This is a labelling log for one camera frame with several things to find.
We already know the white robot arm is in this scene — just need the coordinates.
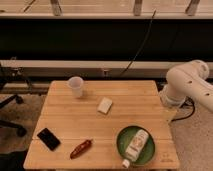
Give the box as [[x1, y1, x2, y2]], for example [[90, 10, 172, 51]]
[[159, 60, 213, 112]]

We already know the white lotion bottle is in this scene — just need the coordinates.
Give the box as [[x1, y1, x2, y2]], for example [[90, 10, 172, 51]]
[[122, 129, 149, 168]]

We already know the black hanging cable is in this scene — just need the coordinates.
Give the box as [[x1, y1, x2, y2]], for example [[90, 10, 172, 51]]
[[119, 9, 157, 77]]

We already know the red brown chili pepper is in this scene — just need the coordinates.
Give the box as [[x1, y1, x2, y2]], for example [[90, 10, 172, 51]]
[[70, 140, 92, 159]]

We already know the green plate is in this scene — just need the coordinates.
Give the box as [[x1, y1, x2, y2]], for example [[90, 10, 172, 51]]
[[116, 126, 155, 168]]

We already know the black smartphone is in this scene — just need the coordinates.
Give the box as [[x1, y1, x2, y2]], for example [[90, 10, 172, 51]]
[[37, 128, 60, 151]]

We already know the white sponge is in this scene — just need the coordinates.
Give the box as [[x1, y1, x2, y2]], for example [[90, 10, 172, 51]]
[[98, 97, 113, 114]]

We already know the black floor cable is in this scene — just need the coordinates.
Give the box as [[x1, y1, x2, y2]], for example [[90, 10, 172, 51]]
[[170, 97, 196, 123]]

